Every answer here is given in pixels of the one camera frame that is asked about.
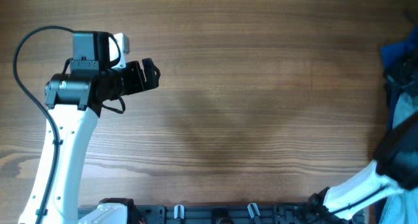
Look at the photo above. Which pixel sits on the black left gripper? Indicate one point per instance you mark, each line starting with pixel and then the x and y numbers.
pixel 138 82

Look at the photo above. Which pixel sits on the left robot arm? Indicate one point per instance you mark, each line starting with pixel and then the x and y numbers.
pixel 75 97

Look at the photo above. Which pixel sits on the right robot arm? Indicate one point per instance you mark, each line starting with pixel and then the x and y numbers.
pixel 393 170

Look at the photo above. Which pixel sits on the dark blue garment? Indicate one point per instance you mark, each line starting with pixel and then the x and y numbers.
pixel 390 54

